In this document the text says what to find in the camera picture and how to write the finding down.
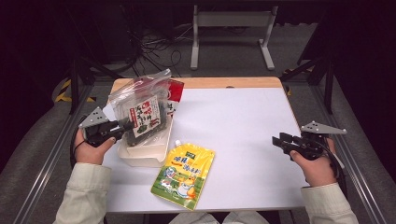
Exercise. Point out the red seasoning packet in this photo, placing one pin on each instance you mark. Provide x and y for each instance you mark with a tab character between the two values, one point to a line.
176	91

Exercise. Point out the clear dried seaweed bag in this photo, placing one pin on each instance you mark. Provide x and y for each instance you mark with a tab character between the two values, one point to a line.
143	109

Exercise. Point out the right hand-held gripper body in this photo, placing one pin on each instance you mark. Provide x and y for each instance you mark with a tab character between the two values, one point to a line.
311	144

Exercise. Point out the wooden table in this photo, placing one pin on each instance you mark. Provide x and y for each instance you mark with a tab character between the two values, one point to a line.
218	82

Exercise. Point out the black metal stand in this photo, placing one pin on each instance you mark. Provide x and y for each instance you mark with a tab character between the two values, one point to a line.
74	84
328	84

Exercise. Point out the white table mat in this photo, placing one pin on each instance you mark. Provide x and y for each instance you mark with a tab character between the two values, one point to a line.
236	124

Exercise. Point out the person's left hand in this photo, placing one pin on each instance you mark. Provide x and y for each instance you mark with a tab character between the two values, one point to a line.
91	154

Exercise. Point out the white plastic container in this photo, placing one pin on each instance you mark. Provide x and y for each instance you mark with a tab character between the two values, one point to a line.
146	154

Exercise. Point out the grey metal stand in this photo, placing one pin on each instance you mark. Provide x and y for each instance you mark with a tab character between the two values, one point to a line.
233	19

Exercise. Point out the person's right hand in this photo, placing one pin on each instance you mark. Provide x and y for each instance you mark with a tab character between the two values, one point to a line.
317	171

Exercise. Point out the yellow spouted pouch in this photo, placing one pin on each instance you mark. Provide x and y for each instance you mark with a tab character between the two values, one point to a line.
183	174

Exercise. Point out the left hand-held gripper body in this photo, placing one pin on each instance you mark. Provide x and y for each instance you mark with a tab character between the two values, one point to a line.
99	130

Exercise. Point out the aluminium frame rail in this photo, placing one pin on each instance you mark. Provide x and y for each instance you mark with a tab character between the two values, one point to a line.
358	174
46	161

